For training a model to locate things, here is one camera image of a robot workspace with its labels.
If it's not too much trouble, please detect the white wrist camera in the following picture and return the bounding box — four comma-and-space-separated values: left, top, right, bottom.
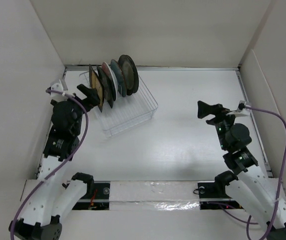
45, 79, 67, 97
227, 100, 252, 118

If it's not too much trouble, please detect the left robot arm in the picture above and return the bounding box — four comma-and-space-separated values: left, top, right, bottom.
8, 84, 102, 240

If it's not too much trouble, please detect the red plate with teal flower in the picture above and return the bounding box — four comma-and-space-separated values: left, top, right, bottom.
102, 62, 118, 101

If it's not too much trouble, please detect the white wire dish rack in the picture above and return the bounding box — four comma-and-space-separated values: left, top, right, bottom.
93, 78, 158, 138

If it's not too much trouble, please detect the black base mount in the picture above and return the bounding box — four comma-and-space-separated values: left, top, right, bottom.
194, 182, 243, 210
72, 181, 110, 211

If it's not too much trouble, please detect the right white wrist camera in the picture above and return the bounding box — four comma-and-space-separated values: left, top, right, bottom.
227, 100, 252, 118

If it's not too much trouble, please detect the black square amber plate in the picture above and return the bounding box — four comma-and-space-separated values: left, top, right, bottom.
89, 65, 104, 112

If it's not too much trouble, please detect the teal round plate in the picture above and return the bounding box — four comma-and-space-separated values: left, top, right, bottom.
110, 59, 127, 98

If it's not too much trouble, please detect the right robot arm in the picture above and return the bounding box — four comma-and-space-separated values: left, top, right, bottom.
197, 101, 286, 240

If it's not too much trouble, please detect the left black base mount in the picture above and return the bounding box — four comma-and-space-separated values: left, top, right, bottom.
72, 181, 110, 211

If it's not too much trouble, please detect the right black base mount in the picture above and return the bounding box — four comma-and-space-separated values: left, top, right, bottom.
194, 182, 243, 210

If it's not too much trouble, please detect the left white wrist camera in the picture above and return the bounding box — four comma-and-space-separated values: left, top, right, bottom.
45, 79, 67, 97

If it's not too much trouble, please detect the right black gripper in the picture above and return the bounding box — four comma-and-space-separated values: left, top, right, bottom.
197, 99, 240, 150

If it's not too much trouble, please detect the cream plate with tree pattern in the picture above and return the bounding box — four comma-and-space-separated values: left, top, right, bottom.
118, 54, 139, 96

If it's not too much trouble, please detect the black square floral plate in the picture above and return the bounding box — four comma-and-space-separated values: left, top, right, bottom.
97, 67, 114, 109

